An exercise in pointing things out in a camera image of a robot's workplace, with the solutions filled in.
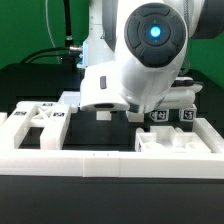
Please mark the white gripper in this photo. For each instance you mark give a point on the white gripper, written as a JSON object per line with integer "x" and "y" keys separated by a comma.
{"x": 137, "y": 89}

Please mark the white chair seat part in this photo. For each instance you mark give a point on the white chair seat part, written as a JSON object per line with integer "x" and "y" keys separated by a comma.
{"x": 163, "y": 139}

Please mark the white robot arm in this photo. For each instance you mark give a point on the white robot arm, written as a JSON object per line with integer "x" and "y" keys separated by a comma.
{"x": 135, "y": 50}

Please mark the white chair back part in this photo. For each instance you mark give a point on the white chair back part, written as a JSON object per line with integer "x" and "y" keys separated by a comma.
{"x": 52, "y": 117}

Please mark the white tag sheet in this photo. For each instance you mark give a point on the white tag sheet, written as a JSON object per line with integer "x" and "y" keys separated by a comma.
{"x": 70, "y": 97}

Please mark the white U-shaped obstacle frame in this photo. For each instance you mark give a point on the white U-shaped obstacle frame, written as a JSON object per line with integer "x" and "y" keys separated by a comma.
{"x": 29, "y": 159}

